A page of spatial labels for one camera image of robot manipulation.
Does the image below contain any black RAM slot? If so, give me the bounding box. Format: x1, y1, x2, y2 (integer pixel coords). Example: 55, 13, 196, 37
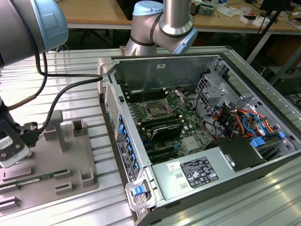
141, 119, 183, 129
127, 88, 166, 95
128, 92, 169, 101
138, 114, 180, 123

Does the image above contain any CPU socket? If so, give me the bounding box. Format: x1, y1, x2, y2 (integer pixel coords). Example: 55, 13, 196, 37
145, 100, 174, 118

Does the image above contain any black expansion slot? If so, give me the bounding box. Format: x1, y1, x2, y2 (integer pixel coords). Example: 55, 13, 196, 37
147, 146, 181, 158
150, 152, 183, 163

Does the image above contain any grey parts rack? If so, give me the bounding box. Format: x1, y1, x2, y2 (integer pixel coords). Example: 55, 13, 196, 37
0, 109, 100, 215

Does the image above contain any green RAM stick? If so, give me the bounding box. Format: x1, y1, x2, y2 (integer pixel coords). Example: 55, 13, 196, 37
0, 169, 68, 188

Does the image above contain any thin metal locking lever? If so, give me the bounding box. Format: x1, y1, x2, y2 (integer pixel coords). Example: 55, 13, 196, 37
142, 65, 151, 105

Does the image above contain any wooden desk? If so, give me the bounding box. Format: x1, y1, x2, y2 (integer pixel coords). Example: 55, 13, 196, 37
57, 0, 301, 33

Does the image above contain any black graphics card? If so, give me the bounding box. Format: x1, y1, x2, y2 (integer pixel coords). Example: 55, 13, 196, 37
150, 123, 184, 142

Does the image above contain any open PC case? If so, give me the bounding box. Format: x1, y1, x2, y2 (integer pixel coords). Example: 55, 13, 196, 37
97, 52, 301, 226

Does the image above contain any metal socket cover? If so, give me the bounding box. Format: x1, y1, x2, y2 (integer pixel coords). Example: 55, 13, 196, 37
164, 89, 189, 113

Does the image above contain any grey power supply unit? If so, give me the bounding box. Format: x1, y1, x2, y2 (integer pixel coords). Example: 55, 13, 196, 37
150, 148, 236, 201

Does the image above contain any green motherboard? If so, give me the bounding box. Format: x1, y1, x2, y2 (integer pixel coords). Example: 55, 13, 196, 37
127, 89, 222, 165

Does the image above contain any silver chipset heatsink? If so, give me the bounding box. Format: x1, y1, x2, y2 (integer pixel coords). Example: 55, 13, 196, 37
182, 136, 200, 152

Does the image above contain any metal drive cage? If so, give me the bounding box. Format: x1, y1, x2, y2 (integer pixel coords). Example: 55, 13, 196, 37
195, 73, 238, 128

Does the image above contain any green circuit board device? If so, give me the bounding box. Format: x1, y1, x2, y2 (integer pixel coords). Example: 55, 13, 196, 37
197, 3, 216, 16

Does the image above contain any black plastic shroud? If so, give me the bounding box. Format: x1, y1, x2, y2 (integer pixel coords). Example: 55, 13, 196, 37
204, 136, 268, 173

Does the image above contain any blue disk carrier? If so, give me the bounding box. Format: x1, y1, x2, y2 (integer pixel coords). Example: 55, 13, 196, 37
250, 137, 265, 148

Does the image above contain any black tripod stand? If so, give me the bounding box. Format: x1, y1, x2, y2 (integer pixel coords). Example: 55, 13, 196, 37
257, 0, 291, 33

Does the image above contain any black box under desk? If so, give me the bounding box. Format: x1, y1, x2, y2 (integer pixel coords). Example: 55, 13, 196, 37
274, 74, 301, 96

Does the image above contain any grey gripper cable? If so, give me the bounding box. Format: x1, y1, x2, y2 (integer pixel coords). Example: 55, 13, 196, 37
6, 53, 48, 112

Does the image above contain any black camera cable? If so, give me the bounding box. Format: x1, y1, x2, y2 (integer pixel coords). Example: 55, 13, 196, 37
23, 53, 104, 147

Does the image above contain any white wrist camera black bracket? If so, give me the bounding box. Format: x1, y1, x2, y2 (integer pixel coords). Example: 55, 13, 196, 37
0, 127, 32, 169

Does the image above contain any beige case handle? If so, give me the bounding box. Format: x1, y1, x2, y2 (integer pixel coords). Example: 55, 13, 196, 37
97, 57, 116, 95

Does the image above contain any grey case latch handle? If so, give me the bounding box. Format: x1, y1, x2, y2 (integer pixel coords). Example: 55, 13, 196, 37
125, 178, 156, 211

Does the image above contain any black wire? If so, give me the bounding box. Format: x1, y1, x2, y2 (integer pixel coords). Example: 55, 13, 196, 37
195, 91, 214, 121

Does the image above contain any orange wire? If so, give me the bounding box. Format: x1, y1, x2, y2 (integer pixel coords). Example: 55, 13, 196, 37
231, 107, 276, 140

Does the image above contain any blue wire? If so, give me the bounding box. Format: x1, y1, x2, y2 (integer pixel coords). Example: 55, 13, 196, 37
242, 113, 269, 135

